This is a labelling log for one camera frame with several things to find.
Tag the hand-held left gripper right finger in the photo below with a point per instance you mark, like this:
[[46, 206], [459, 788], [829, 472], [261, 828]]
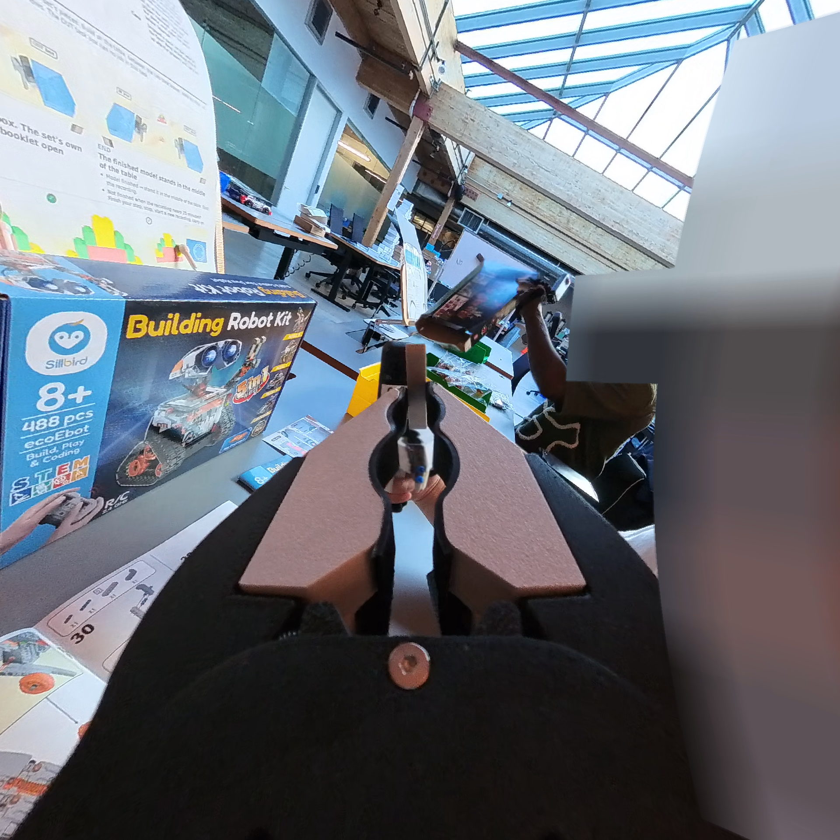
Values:
[[512, 518]]

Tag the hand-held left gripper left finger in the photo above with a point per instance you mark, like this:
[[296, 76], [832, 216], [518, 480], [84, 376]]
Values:
[[315, 525]]

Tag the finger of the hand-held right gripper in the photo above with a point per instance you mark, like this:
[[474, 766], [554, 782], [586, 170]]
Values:
[[417, 380]]

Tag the toy beam assembly blue pins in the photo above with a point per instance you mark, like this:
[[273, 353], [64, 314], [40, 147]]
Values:
[[413, 459]]

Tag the wooden background desk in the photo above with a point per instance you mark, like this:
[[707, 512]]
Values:
[[282, 226]]

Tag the person's right hand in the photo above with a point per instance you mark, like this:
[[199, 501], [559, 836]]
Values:
[[407, 491]]

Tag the yellow bin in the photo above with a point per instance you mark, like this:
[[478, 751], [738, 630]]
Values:
[[367, 387]]

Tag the green bin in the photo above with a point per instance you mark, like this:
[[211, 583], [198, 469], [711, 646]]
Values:
[[469, 380]]

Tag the standing sign board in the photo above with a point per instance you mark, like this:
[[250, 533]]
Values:
[[413, 282]]

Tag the printed leaflet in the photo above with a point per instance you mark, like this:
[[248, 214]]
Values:
[[298, 436]]

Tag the dark printed toy box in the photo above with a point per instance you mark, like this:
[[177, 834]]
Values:
[[479, 302]]

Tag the person's white shirt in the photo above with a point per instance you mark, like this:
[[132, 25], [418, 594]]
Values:
[[640, 544]]

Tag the whiteboard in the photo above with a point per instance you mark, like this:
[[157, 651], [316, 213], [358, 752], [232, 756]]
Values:
[[463, 249]]

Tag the robot kit box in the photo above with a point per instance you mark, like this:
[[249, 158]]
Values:
[[131, 394]]

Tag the open instruction manual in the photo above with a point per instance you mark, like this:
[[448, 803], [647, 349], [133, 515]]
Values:
[[79, 623]]

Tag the instruction poster board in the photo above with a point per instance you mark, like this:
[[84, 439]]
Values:
[[98, 131]]

